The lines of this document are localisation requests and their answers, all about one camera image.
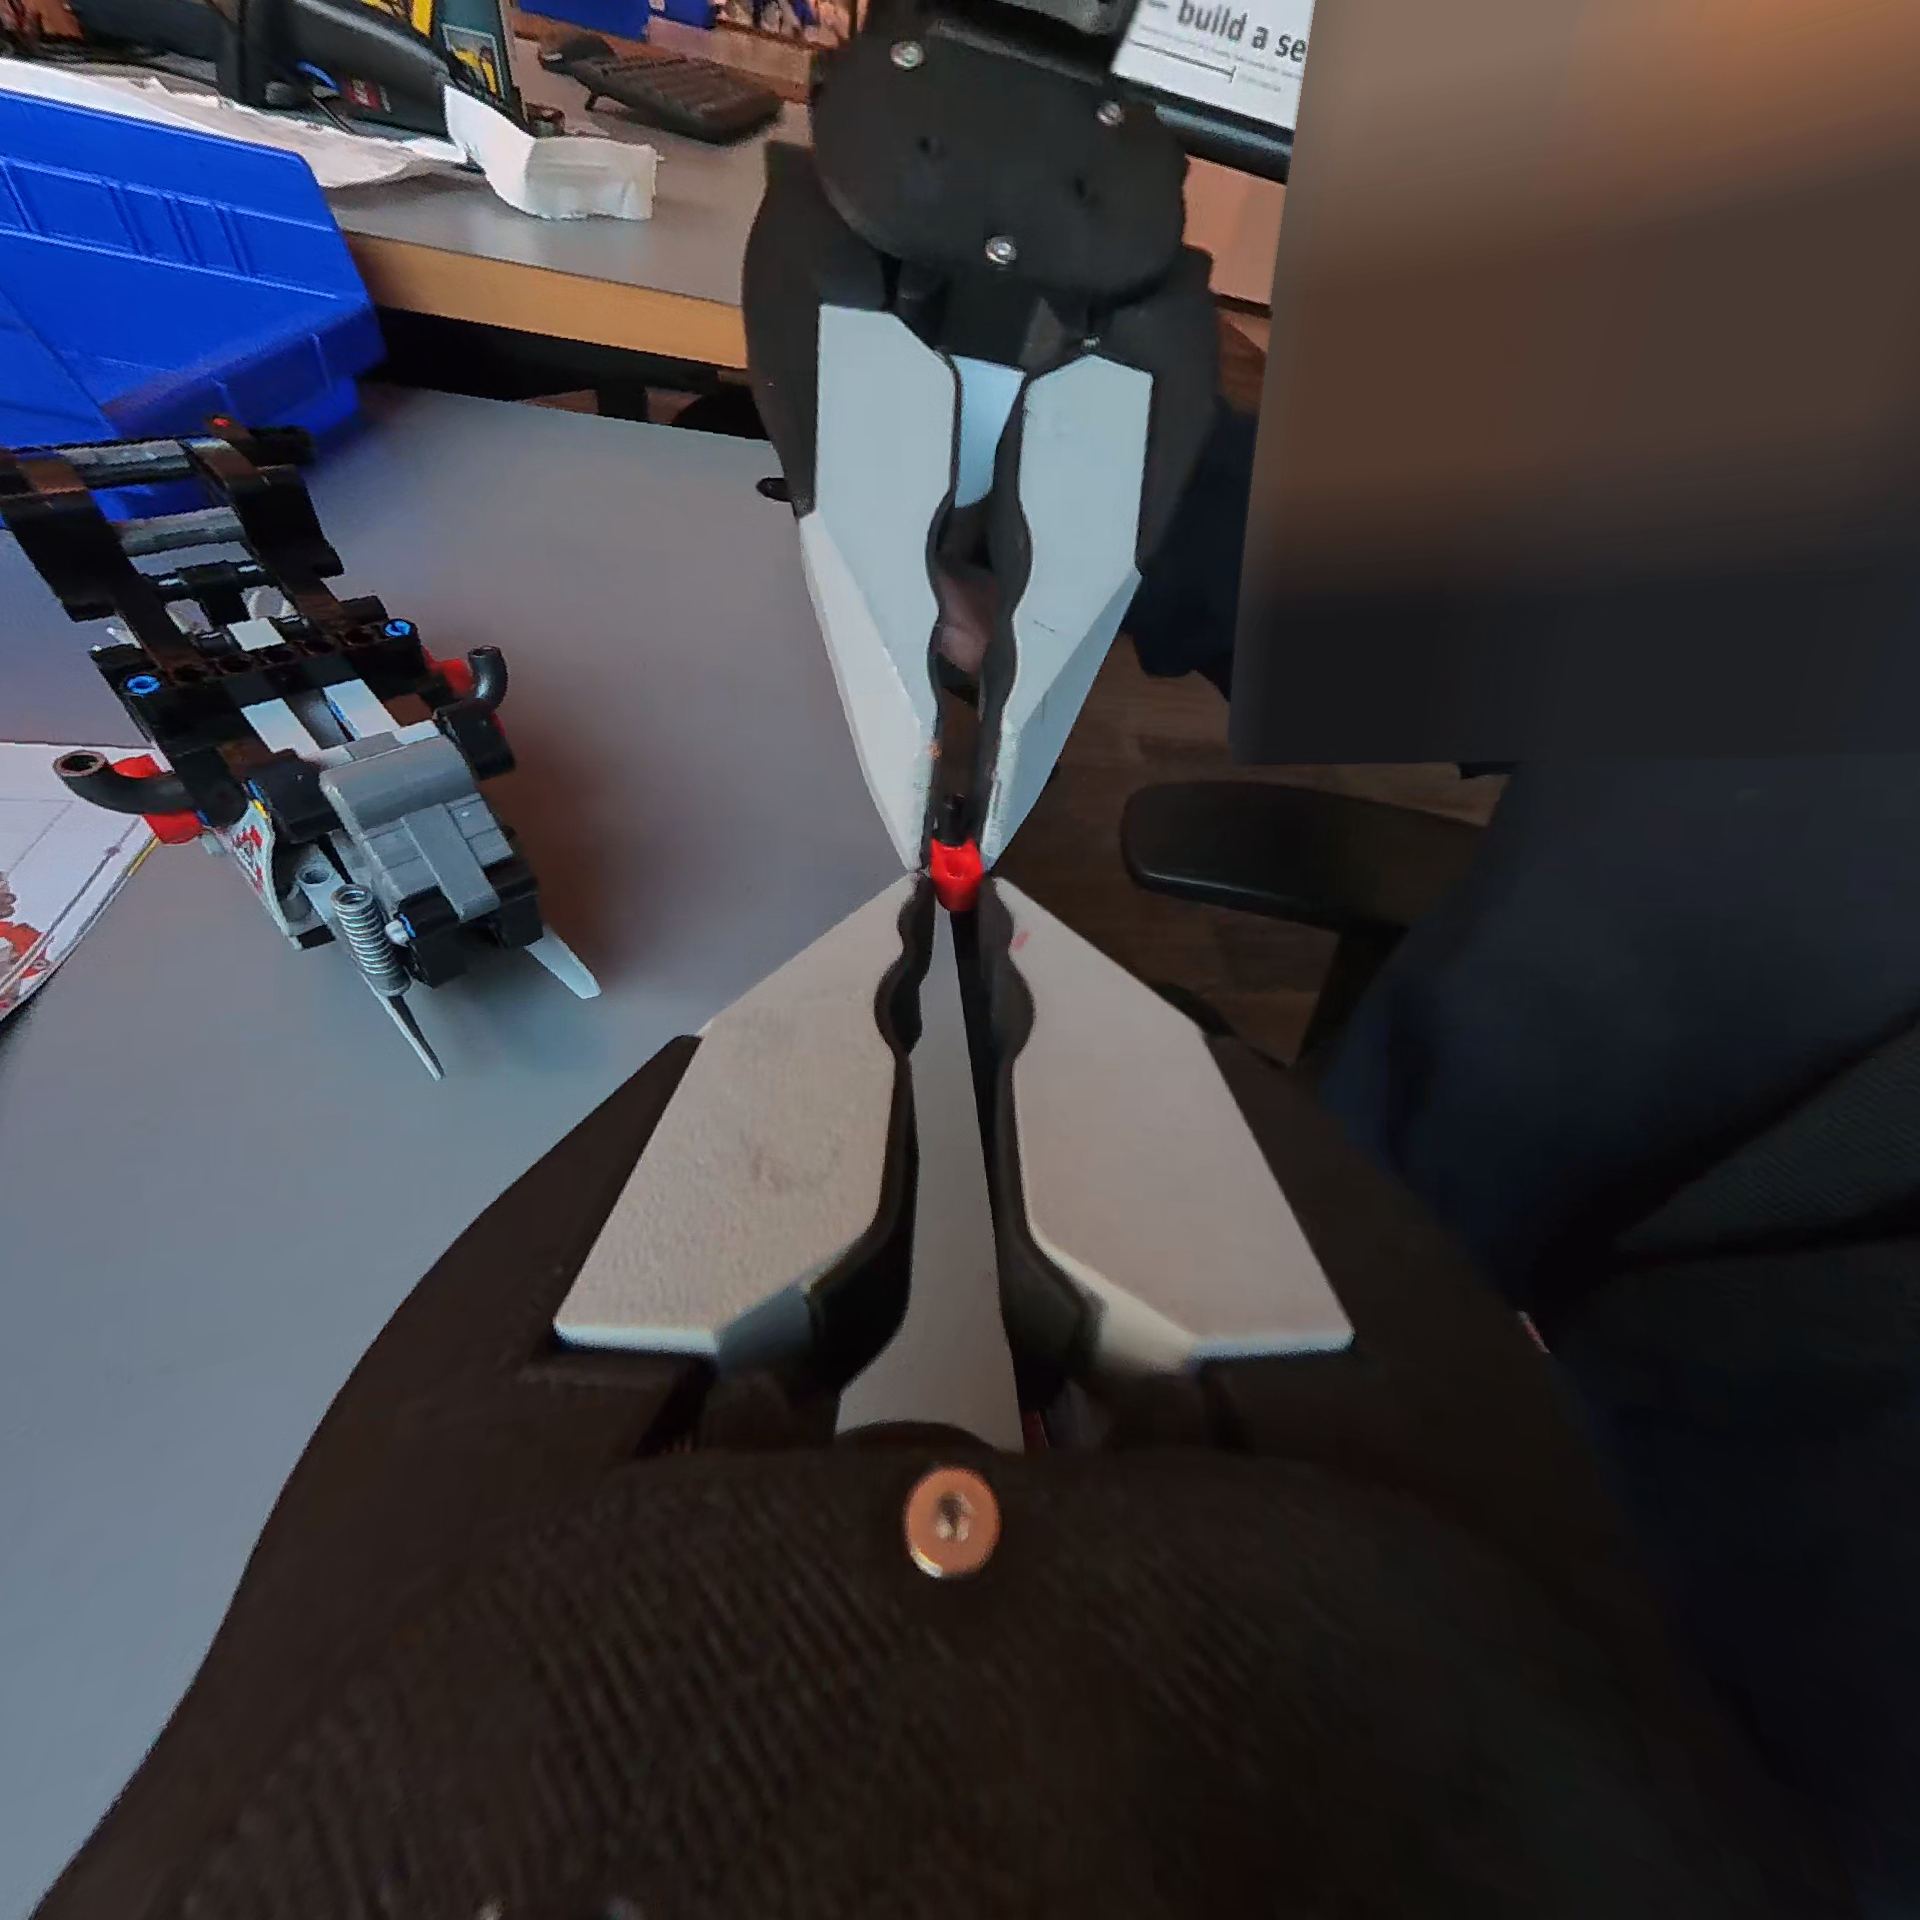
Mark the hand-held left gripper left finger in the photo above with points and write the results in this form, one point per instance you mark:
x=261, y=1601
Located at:
x=750, y=1184

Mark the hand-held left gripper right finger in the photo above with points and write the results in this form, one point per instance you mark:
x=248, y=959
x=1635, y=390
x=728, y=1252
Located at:
x=1171, y=1184

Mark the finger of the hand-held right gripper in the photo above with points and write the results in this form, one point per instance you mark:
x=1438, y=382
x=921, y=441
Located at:
x=1089, y=495
x=878, y=495

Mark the small red lego pin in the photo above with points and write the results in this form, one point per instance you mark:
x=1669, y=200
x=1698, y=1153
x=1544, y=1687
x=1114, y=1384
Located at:
x=954, y=874

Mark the grey dinosaur lego model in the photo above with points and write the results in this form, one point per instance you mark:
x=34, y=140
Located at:
x=376, y=781

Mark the lego instruction booklet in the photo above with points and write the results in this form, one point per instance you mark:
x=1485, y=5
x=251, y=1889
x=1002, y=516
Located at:
x=61, y=840

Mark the person's right hand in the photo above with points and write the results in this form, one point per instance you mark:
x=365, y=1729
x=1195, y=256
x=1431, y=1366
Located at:
x=973, y=615

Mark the black framed paper sign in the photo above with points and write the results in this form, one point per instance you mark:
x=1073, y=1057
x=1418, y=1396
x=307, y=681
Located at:
x=1230, y=44

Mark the black keyboard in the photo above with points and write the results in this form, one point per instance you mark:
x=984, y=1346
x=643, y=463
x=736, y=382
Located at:
x=675, y=89

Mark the black office chair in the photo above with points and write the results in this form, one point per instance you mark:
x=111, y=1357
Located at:
x=1277, y=855

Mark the wooden edged table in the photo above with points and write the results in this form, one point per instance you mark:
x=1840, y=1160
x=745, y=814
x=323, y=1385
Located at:
x=599, y=255

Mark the pale crumpled sheet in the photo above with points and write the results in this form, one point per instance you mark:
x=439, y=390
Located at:
x=569, y=166

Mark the person's dark navy clothing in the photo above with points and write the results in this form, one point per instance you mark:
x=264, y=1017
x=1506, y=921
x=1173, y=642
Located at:
x=1723, y=1050

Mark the dark box yellow label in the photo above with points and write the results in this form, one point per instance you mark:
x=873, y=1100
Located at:
x=376, y=61

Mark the blue plastic bin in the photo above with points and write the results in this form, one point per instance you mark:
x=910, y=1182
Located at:
x=150, y=255

